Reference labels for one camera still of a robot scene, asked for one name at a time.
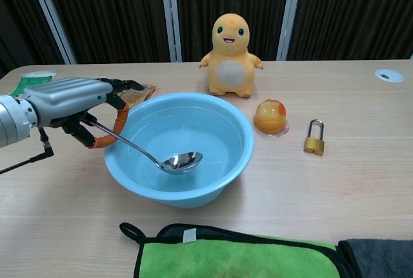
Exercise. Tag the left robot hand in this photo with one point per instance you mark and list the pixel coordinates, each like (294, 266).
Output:
(64, 102)

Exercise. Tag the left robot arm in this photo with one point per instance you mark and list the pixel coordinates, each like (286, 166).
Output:
(13, 121)

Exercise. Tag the light blue bowl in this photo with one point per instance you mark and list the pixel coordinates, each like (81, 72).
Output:
(180, 149)

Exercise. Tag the green white packet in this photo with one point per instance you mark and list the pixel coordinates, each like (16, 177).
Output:
(30, 83)

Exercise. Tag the brown drink pouch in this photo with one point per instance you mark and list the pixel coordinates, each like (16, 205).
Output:
(137, 94)

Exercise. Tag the orange plush dinosaur toy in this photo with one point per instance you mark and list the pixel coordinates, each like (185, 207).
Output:
(229, 57)

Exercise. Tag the orange jelly cup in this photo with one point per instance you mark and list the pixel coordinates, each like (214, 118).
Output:
(271, 116)

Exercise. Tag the green microfiber cloth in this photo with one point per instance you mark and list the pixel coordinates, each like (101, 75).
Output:
(232, 257)

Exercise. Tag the brass padlock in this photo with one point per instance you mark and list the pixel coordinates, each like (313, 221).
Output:
(314, 141)

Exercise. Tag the dark grey microfiber cloth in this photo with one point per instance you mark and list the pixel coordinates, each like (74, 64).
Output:
(379, 257)

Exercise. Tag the grey partition post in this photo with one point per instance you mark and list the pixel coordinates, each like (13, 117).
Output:
(51, 15)
(171, 15)
(289, 13)

